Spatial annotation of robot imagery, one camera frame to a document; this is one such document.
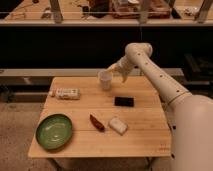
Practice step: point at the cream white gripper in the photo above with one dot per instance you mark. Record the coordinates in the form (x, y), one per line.
(123, 66)

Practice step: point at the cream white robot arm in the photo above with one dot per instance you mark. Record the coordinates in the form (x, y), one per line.
(192, 140)

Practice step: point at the green ceramic bowl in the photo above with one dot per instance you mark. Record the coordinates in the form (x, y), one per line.
(54, 131)

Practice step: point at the black rectangular block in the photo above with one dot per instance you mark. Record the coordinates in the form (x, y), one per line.
(124, 101)

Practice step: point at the white wrapped sponge block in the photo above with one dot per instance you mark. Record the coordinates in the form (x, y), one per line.
(117, 125)

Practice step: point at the red chili pepper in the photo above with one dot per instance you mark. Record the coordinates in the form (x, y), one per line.
(96, 123)

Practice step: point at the red tray with clutter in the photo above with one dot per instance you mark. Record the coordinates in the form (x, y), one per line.
(132, 9)

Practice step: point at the white labelled bottle lying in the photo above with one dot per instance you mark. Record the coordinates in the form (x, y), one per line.
(65, 93)

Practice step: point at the wooden table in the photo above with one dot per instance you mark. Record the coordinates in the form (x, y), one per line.
(148, 134)

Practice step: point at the long background shelf bench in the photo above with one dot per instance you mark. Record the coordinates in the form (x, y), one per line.
(98, 13)

